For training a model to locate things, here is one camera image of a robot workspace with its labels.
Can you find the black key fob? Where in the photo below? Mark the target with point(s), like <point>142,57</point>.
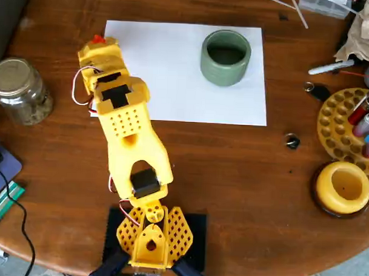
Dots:
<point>321,92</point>

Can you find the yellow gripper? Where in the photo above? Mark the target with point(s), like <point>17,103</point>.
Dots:
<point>98,51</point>

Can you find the black base mat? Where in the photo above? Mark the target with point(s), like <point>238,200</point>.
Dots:
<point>199,235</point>

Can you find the green cup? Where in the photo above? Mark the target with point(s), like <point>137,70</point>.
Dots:
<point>223,75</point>

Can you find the dark brown coaster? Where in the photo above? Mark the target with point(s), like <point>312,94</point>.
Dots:
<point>314,194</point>

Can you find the thin white stick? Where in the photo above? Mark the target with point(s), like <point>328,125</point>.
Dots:
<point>280,2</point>
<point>301,15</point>

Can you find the white marker pen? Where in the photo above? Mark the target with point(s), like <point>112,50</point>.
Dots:
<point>326,68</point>

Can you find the blue clamp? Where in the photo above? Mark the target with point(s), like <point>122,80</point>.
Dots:
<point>110,265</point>
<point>192,273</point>

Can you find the yellow perforated robot base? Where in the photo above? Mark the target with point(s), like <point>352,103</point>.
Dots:
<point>181,231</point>

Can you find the pink silver lighter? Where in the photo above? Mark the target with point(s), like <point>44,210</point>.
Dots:
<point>365,124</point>

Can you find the purple notebook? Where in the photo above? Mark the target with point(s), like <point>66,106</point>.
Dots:
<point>10,168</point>

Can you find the tiny black object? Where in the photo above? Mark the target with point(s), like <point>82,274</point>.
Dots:
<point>283,16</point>

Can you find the glass jar with gold lid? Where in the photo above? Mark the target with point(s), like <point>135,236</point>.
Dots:
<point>19,93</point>

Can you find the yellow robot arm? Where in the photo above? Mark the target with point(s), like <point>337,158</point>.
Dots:
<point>132,142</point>

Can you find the clear plastic box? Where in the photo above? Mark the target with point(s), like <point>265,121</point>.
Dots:
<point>322,6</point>

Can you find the orange boat-shaped object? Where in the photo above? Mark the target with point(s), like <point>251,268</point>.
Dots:
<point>98,39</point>

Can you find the yellow round holed tray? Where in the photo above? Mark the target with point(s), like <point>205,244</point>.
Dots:
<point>333,125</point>

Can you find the crumpled brown paper bag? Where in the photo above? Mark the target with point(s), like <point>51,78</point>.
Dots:
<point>367,32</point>

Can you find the white paper sheet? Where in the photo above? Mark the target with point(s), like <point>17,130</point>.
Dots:
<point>179,98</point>

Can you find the red lighter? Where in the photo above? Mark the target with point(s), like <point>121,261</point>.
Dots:
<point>356,113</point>

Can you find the grey upholstered seat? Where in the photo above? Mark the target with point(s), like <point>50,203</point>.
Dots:
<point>7,16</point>

